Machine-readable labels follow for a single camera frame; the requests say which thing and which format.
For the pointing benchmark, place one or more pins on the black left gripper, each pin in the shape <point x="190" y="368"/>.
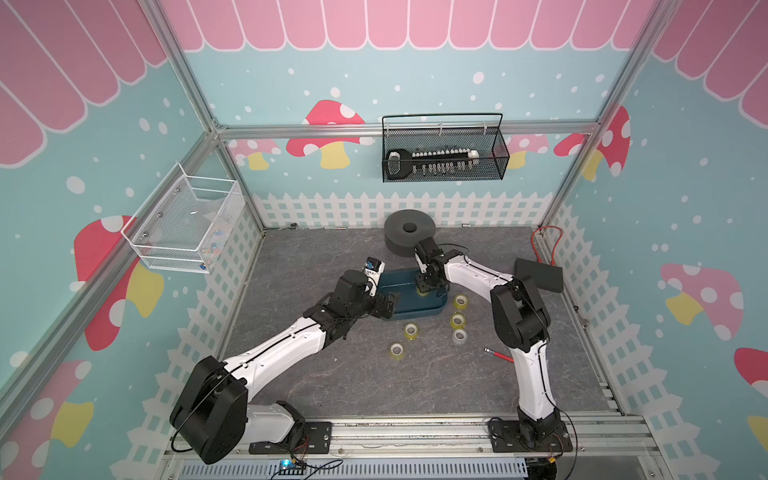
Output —
<point x="379" y="299"/>

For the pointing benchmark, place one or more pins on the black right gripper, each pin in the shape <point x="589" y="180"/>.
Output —
<point x="421" y="285"/>

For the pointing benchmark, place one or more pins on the teal plastic storage box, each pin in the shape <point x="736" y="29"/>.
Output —
<point x="412" y="303"/>

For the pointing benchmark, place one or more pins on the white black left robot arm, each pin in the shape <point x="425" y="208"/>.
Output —
<point x="213" y="413"/>

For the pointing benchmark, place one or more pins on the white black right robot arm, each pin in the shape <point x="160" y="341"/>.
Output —
<point x="521" y="322"/>

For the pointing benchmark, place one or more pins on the black flat box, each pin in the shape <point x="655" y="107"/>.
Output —
<point x="545" y="276"/>

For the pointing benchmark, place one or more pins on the grey perforated filament spool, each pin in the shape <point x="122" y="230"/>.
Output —
<point x="404" y="229"/>

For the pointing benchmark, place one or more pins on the red pen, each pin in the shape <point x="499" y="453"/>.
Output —
<point x="498" y="355"/>

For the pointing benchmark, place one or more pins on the black socket tool set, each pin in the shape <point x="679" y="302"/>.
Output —
<point x="400" y="164"/>

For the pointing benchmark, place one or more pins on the green circuit board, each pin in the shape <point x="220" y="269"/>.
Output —
<point x="291" y="467"/>

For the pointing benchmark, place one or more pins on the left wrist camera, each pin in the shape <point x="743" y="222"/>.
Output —
<point x="374" y="267"/>

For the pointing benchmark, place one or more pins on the black wire wall basket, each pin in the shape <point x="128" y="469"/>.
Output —
<point x="443" y="147"/>

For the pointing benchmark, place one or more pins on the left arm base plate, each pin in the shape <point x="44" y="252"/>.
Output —
<point x="303" y="438"/>

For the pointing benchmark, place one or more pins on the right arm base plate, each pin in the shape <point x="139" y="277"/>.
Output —
<point x="515" y="436"/>

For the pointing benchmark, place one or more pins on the white wire wall basket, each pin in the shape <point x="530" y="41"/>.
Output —
<point x="185" y="224"/>

